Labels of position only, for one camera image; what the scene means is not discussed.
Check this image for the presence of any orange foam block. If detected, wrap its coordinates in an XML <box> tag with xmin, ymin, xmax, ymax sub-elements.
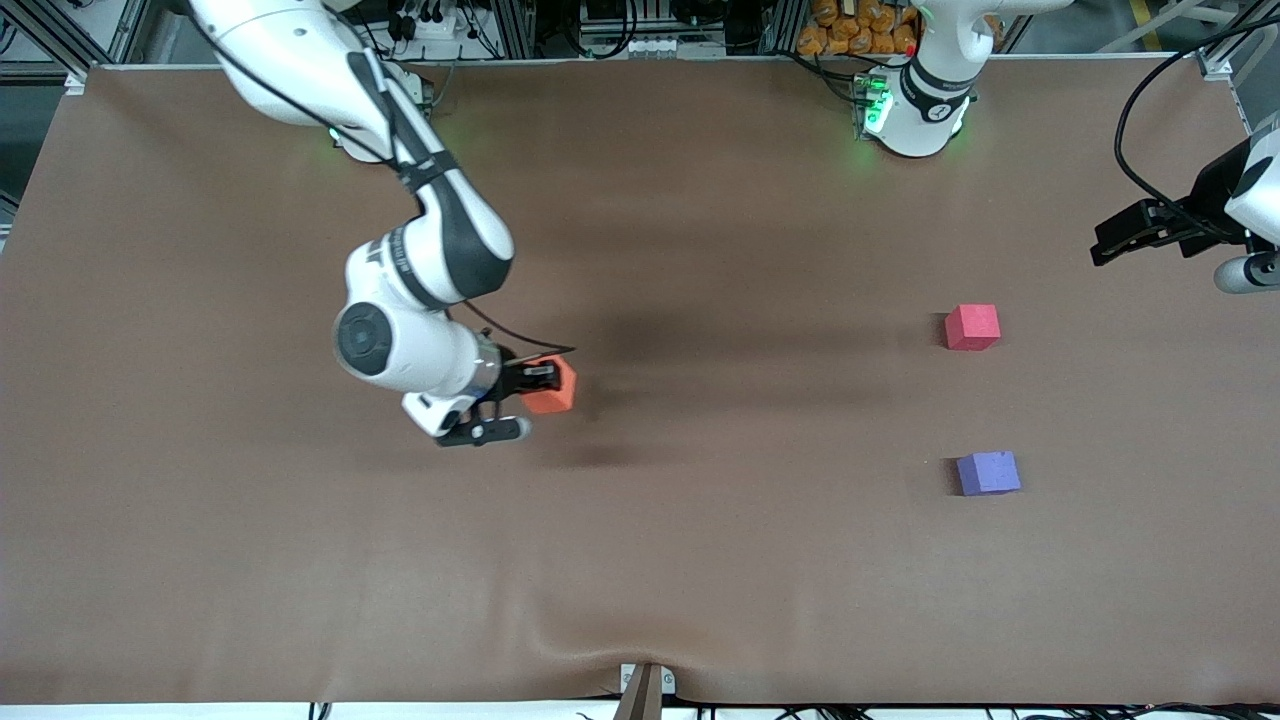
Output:
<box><xmin>520</xmin><ymin>357</ymin><xmax>578</xmax><ymax>416</ymax></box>

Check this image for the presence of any red foam block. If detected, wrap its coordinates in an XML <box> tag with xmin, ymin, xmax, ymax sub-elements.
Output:
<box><xmin>944</xmin><ymin>304</ymin><xmax>1001</xmax><ymax>352</ymax></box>

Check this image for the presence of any brown table cover sheet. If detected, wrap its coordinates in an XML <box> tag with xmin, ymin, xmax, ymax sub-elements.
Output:
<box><xmin>0</xmin><ymin>62</ymin><xmax>1280</xmax><ymax>706</ymax></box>

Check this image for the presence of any purple foam block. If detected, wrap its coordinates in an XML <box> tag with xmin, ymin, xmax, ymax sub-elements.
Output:
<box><xmin>956</xmin><ymin>450</ymin><xmax>1022</xmax><ymax>497</ymax></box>

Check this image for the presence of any brown wooden bar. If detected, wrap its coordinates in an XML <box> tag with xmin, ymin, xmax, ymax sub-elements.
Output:
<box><xmin>612</xmin><ymin>665</ymin><xmax>663</xmax><ymax>720</ymax></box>

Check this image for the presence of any pile of orange items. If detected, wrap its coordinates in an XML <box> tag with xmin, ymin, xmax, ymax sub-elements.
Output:
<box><xmin>797</xmin><ymin>0</ymin><xmax>919</xmax><ymax>57</ymax></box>

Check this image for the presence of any long white socket strip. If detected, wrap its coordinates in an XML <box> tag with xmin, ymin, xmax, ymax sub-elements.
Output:
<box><xmin>600</xmin><ymin>35</ymin><xmax>726</xmax><ymax>58</ymax></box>

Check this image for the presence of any white power strip with plugs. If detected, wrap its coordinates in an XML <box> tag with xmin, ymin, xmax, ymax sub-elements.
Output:
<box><xmin>395</xmin><ymin>0</ymin><xmax>471</xmax><ymax>41</ymax></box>

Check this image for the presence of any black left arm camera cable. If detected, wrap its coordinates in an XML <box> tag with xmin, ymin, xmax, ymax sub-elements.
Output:
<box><xmin>1114</xmin><ymin>15</ymin><xmax>1280</xmax><ymax>241</ymax></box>

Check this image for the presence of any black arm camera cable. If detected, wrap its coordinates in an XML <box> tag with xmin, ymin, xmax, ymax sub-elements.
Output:
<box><xmin>190</xmin><ymin>10</ymin><xmax>578</xmax><ymax>357</ymax></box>
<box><xmin>1114</xmin><ymin>15</ymin><xmax>1280</xmax><ymax>241</ymax></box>

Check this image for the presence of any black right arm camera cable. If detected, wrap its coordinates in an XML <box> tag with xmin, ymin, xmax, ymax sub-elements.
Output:
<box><xmin>190</xmin><ymin>10</ymin><xmax>578</xmax><ymax>357</ymax></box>

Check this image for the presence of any aluminium table frame rail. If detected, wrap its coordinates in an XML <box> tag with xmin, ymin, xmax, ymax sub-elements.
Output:
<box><xmin>88</xmin><ymin>55</ymin><xmax>1216</xmax><ymax>71</ymax></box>

